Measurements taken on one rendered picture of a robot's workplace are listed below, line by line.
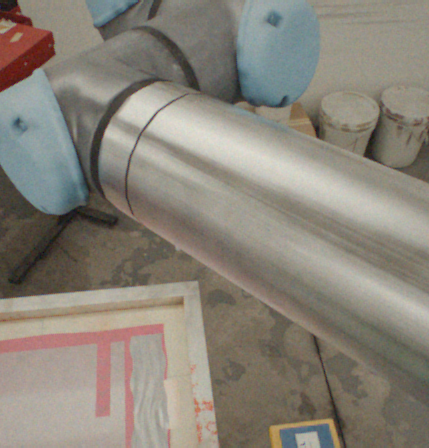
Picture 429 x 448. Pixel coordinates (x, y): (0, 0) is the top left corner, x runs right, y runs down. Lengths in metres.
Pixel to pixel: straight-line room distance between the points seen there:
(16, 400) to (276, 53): 0.98
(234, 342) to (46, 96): 2.05
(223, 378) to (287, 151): 2.01
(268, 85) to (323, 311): 0.19
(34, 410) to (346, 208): 1.03
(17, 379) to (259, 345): 1.30
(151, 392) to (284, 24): 0.90
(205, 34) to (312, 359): 2.02
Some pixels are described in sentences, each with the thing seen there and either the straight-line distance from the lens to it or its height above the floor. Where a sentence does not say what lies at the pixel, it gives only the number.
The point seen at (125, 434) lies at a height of 0.96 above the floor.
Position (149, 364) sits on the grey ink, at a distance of 1.15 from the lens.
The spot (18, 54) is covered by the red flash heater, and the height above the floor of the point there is 1.10.
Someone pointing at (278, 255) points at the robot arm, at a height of 1.83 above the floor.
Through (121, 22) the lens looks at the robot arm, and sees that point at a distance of 0.43.
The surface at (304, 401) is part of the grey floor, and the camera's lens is 2.19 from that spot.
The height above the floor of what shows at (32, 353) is 0.96.
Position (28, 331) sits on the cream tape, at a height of 0.96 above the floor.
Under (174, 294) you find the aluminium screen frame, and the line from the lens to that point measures 1.21.
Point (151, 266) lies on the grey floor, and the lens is 2.53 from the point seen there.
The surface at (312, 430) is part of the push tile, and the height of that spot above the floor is 0.97.
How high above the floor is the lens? 1.98
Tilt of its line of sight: 48 degrees down
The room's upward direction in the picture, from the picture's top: straight up
